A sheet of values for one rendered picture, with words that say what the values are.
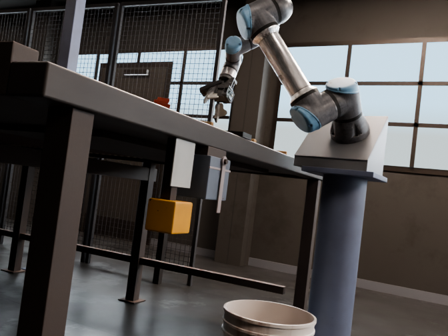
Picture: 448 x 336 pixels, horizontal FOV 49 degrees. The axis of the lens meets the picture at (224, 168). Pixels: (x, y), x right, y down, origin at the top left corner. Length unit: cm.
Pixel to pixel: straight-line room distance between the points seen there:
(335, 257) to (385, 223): 285
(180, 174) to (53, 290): 46
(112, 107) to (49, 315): 40
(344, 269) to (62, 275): 120
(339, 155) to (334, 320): 61
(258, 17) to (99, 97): 103
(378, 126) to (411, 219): 275
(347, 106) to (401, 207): 293
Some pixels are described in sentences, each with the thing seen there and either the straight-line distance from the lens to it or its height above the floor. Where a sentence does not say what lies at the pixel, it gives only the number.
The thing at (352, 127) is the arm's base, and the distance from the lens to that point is 190.
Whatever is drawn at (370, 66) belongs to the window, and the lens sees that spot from 494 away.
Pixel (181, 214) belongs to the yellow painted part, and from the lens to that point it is 121.
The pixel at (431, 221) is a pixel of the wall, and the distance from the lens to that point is 467.
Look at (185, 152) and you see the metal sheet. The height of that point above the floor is 82.
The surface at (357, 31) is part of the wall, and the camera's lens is 510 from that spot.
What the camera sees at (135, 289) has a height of 8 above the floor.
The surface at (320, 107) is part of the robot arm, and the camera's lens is 179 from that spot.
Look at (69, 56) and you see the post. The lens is 379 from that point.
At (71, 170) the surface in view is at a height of 74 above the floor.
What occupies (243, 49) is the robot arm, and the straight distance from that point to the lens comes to 227.
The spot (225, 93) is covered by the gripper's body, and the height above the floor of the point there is 117.
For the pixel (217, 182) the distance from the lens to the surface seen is 137.
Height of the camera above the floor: 74
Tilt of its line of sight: 3 degrees up
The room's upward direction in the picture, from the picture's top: 7 degrees clockwise
